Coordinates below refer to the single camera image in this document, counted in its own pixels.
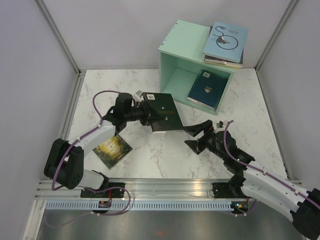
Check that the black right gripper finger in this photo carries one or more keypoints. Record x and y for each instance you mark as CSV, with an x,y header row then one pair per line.
x,y
195,146
194,130

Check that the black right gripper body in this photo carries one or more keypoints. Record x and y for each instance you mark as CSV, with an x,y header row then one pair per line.
x,y
208,141

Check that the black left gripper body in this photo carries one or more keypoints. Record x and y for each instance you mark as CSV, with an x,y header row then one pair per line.
x,y
141,113

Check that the black book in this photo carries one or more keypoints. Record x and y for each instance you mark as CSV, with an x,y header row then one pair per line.
x,y
163,104

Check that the navy blue book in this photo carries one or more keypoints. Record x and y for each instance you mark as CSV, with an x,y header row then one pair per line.
x,y
207,89

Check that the green forest cover book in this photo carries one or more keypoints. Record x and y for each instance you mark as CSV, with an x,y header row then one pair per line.
x,y
112,151

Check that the dark purple galaxy book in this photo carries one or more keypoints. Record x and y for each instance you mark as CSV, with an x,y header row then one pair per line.
x,y
241,57

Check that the light blue SO book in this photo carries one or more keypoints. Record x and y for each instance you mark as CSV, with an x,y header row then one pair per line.
x,y
225,41

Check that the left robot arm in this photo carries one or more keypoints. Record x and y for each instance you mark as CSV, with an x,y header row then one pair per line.
x,y
65,163

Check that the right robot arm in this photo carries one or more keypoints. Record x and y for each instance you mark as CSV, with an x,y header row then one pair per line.
x,y
298,204

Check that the mint green open cabinet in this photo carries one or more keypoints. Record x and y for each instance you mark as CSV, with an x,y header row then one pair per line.
x,y
181,60

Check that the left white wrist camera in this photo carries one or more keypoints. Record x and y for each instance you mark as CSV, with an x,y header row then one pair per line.
x,y
138,96

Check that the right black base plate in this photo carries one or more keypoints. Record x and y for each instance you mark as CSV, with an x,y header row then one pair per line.
x,y
225,190

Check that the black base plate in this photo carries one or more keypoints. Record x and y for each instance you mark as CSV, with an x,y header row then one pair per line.
x,y
225,190
114,193

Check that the aluminium rail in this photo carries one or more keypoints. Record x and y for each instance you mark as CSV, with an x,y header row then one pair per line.
x,y
141,189

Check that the white slotted cable duct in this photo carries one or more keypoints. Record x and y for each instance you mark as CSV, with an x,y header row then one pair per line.
x,y
139,205

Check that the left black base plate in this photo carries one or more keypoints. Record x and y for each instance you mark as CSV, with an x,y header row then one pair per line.
x,y
114,193

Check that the left aluminium corner post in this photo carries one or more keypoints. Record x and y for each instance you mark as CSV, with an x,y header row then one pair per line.
x,y
57,34

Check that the aluminium corner post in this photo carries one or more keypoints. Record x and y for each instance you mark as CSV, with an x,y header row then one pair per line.
x,y
277,31
57,34

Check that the right aluminium corner post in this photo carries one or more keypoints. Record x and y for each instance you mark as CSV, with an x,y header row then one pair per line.
x,y
277,31

